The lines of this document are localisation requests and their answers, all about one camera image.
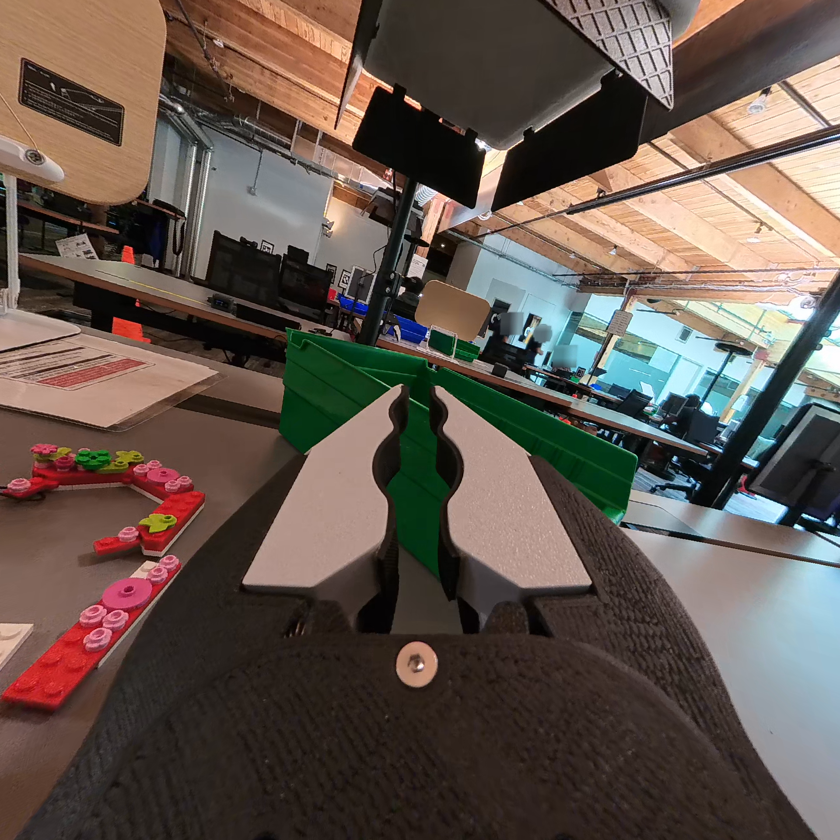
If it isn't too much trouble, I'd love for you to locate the long grey table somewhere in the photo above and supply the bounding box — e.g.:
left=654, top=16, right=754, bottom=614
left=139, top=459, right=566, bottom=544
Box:
left=18, top=255, right=345, bottom=342

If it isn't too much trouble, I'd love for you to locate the small green sign holder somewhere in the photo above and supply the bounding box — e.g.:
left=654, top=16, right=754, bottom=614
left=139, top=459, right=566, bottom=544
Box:
left=427, top=324, right=481, bottom=362

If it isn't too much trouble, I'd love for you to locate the green plastic bin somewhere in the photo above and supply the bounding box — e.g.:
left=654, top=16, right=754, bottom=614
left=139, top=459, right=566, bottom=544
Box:
left=279, top=328, right=639, bottom=578

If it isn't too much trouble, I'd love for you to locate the blue plastic bin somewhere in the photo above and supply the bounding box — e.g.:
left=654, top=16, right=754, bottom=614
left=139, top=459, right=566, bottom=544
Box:
left=338, top=295, right=431, bottom=343

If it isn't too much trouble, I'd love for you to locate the large wooden panel black label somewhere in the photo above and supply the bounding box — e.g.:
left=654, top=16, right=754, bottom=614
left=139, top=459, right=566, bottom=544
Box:
left=0, top=0, right=168, bottom=206

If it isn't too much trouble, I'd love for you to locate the black ceiling rail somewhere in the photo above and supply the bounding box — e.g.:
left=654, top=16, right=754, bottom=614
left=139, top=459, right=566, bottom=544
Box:
left=566, top=125, right=840, bottom=216

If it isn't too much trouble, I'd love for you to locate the long wood-edged table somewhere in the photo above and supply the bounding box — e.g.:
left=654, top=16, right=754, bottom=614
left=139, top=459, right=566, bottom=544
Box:
left=377, top=338, right=710, bottom=458

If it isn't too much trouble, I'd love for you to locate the black monitor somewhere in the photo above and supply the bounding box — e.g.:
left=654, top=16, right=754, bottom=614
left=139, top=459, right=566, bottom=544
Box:
left=745, top=402, right=840, bottom=526

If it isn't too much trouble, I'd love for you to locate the white lego plate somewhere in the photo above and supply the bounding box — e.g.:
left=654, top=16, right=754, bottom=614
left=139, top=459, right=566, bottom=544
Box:
left=0, top=623, right=35, bottom=672

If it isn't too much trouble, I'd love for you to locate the long red lego flower plate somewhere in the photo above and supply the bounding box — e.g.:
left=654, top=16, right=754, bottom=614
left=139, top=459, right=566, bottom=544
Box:
left=2, top=554, right=182, bottom=711

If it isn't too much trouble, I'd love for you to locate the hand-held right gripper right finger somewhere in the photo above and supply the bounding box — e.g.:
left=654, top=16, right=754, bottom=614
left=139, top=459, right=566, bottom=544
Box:
left=430, top=385, right=593, bottom=632

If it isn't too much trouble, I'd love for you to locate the angled red lego flower assembly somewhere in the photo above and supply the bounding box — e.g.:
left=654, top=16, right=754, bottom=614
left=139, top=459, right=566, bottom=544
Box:
left=0, top=443, right=206, bottom=559

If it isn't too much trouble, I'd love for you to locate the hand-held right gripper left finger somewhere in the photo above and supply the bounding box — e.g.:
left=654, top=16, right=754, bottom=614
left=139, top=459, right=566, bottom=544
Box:
left=243, top=385, right=404, bottom=632

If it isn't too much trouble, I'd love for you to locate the laminated instruction sheet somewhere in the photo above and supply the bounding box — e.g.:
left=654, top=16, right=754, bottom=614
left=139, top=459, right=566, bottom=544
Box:
left=0, top=336, right=219, bottom=432

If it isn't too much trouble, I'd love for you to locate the white stand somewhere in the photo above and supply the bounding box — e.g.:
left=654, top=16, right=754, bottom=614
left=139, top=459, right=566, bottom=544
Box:
left=0, top=136, right=82, bottom=353

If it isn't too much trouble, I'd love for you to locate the black upright pole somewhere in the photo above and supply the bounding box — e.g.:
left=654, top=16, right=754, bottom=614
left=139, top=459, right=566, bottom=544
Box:
left=357, top=177, right=421, bottom=347

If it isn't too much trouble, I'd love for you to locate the small wooden panel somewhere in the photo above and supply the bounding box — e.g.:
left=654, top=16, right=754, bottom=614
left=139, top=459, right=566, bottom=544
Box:
left=416, top=280, right=492, bottom=342

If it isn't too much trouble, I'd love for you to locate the black slanted pole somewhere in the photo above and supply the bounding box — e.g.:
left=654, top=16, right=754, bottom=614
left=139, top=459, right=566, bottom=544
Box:
left=692, top=269, right=840, bottom=509

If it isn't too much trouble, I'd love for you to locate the overhead grey light box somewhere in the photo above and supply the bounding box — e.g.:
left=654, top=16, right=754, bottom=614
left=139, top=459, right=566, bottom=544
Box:
left=335, top=0, right=702, bottom=212

